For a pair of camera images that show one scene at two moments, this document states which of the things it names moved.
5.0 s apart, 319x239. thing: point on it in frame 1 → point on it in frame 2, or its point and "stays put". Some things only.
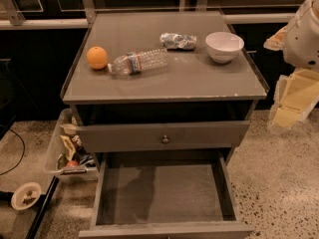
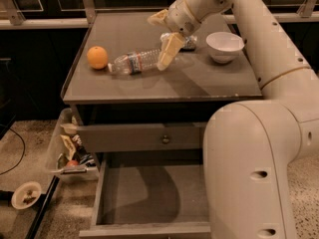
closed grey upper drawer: [159, 135] stays put
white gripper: [303, 42] → [180, 18]
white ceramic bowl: [224, 47] stays put
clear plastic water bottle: [139, 61] stays put
